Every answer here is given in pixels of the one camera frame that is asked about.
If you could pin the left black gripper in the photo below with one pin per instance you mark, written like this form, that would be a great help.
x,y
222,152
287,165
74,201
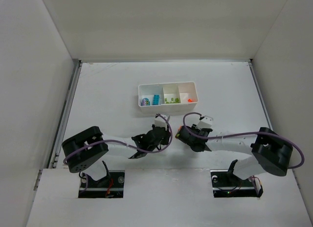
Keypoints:
x,y
141,144

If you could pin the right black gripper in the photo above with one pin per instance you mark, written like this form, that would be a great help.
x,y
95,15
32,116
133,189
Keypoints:
x,y
198,142

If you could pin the teal penguin lego brick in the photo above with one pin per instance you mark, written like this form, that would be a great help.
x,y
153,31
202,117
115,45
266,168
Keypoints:
x,y
145,102

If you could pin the long teal lego brick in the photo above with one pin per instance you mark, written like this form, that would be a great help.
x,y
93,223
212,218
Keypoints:
x,y
156,100

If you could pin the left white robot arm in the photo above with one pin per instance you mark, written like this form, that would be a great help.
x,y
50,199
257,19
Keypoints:
x,y
87,147

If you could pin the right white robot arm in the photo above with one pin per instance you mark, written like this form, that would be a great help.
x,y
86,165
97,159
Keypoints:
x,y
265,153

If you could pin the white three-compartment sorting tray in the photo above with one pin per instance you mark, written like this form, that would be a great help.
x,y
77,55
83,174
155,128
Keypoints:
x,y
181,90

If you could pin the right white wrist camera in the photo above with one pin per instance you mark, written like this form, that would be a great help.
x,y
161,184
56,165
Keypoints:
x,y
205,122

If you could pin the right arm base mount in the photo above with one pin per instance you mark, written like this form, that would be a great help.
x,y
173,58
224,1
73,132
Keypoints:
x,y
226,185

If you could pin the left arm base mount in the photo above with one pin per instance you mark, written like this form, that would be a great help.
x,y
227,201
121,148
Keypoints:
x,y
111,186

